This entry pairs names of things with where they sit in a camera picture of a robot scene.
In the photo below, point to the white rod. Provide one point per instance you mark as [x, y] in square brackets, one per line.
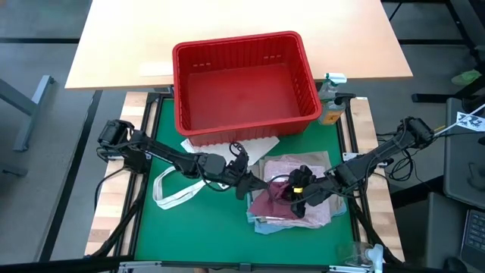
[451, 127]

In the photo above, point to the red plastic laundry basket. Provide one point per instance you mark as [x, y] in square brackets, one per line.
[246, 98]

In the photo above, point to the green shoe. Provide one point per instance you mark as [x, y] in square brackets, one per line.
[466, 77]

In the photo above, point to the white tote bag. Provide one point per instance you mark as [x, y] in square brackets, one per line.
[265, 146]

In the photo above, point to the spray bottle with green label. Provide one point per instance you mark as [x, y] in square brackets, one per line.
[326, 91]

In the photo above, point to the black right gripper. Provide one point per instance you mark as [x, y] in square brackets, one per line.
[318, 189]

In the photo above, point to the beige grey garment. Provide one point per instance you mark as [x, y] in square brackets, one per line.
[318, 155]

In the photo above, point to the light blue garment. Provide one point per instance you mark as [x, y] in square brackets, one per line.
[265, 229]

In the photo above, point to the white marker tag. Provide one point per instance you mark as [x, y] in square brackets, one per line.
[470, 121]

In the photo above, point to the green table mat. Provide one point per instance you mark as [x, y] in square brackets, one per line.
[197, 235]

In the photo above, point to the pink garment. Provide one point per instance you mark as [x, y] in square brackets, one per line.
[280, 167]

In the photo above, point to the maroon garment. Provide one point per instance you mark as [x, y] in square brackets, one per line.
[265, 206]

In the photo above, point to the clear spray bottle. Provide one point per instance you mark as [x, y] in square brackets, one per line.
[369, 254]

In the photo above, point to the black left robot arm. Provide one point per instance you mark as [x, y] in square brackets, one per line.
[166, 155]

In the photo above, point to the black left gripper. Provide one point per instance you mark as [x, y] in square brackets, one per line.
[238, 170]

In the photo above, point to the grey keyboard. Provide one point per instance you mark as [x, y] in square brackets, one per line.
[473, 235]

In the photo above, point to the black round object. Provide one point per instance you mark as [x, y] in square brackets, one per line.
[454, 265]

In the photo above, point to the light wooden desk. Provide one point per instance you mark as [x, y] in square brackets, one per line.
[132, 38]

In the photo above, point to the grey desk leg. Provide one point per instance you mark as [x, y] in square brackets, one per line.
[34, 102]

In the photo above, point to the black desk leg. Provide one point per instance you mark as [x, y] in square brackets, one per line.
[435, 97]

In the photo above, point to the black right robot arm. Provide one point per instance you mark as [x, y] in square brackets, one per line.
[379, 155]

